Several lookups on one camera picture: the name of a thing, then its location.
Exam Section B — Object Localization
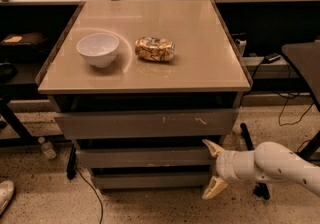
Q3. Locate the white bowl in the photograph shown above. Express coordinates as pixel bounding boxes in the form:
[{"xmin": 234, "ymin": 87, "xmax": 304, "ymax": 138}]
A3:
[{"xmin": 76, "ymin": 33, "xmax": 120, "ymax": 68}]

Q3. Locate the white shoe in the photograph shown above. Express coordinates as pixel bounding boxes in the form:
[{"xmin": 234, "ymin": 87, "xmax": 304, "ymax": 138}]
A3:
[{"xmin": 0, "ymin": 180, "xmax": 15, "ymax": 215}]

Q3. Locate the black floor cable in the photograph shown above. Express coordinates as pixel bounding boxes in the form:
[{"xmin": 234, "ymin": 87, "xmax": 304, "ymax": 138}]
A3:
[{"xmin": 74, "ymin": 163, "xmax": 105, "ymax": 224}]

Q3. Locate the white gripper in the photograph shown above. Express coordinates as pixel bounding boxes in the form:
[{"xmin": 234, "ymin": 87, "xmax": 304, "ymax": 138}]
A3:
[{"xmin": 202, "ymin": 139, "xmax": 238, "ymax": 200}]

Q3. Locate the grey drawer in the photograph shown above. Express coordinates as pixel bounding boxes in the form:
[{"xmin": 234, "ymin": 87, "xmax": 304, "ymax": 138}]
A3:
[
  {"xmin": 76, "ymin": 146, "xmax": 215, "ymax": 168},
  {"xmin": 91, "ymin": 172, "xmax": 210, "ymax": 190},
  {"xmin": 55, "ymin": 109, "xmax": 238, "ymax": 140}
]

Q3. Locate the grey drawer cabinet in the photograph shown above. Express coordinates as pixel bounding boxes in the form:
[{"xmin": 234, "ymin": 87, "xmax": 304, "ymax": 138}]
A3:
[{"xmin": 37, "ymin": 0, "xmax": 252, "ymax": 178}]

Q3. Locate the dark side table top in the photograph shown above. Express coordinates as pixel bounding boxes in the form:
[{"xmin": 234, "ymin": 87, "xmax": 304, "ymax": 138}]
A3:
[{"xmin": 282, "ymin": 41, "xmax": 320, "ymax": 111}]

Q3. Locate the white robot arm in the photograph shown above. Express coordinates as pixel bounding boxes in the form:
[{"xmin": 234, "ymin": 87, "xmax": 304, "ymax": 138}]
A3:
[{"xmin": 202, "ymin": 140, "xmax": 320, "ymax": 199}]

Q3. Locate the clear plastic bottle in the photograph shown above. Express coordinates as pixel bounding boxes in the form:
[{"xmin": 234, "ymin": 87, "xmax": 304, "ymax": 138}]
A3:
[{"xmin": 38, "ymin": 137, "xmax": 57, "ymax": 160}]

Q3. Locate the black phone device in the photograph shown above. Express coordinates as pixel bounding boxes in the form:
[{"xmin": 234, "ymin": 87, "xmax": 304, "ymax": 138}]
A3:
[{"xmin": 263, "ymin": 53, "xmax": 281, "ymax": 64}]

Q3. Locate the crushed gold soda can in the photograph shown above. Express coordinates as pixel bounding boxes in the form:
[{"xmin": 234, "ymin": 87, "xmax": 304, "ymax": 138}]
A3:
[{"xmin": 135, "ymin": 37, "xmax": 175, "ymax": 62}]

